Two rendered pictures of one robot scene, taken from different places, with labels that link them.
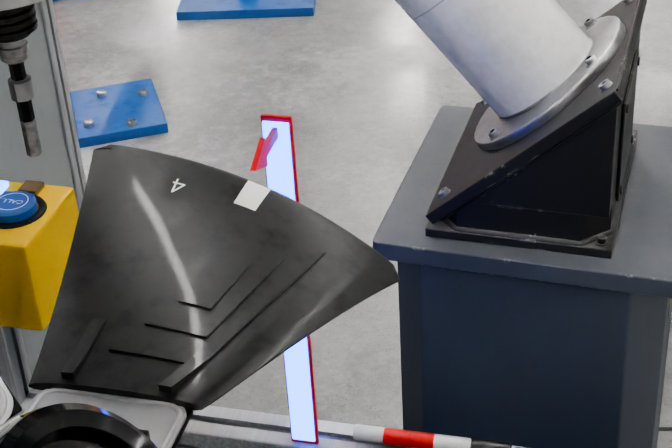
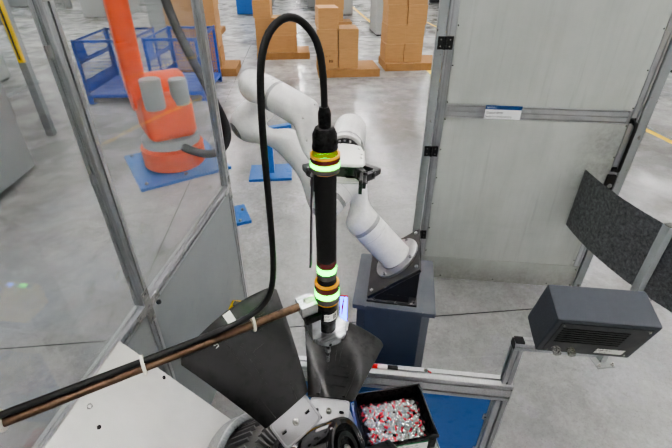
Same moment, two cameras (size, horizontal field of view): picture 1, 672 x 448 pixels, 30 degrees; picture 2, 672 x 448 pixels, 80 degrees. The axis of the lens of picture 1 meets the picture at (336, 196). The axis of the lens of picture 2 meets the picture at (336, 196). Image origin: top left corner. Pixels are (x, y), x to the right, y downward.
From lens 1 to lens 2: 46 cm
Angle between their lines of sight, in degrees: 8
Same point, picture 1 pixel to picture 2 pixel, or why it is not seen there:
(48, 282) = not seen: hidden behind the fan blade
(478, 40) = (381, 251)
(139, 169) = not seen: hidden behind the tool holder
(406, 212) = (359, 293)
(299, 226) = (358, 333)
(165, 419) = (345, 405)
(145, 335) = (333, 378)
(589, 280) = (411, 314)
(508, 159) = (390, 283)
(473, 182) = (380, 288)
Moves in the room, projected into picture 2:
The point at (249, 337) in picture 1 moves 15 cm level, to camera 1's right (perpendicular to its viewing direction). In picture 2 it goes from (357, 375) to (417, 366)
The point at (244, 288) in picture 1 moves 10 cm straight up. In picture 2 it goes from (352, 359) to (353, 331)
